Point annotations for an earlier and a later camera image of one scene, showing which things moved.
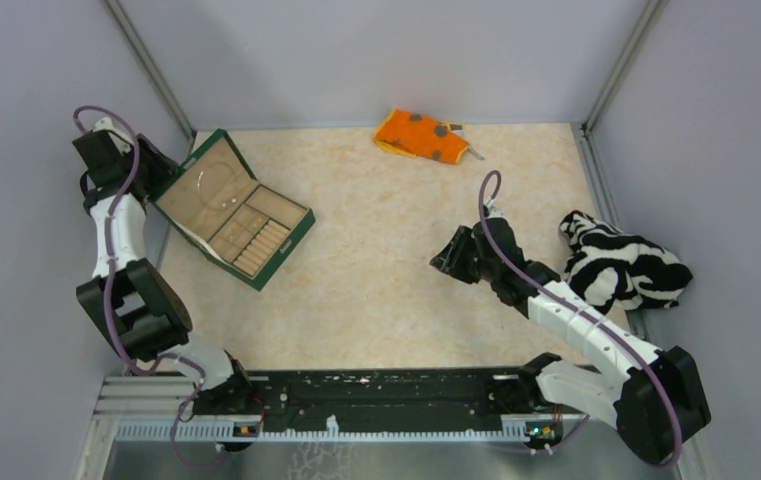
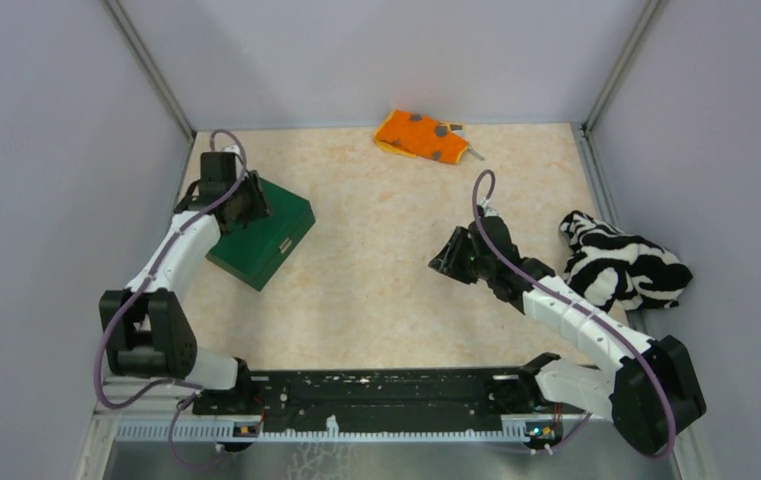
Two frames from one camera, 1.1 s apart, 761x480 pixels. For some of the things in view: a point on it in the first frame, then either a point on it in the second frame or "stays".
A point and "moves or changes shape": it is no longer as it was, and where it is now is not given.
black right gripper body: [465, 262] stays
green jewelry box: [215, 203] moves or changes shape
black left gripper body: [154, 169] → [251, 199]
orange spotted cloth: [418, 136] stays
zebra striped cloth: [611, 270] stays
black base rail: [376, 398] stays
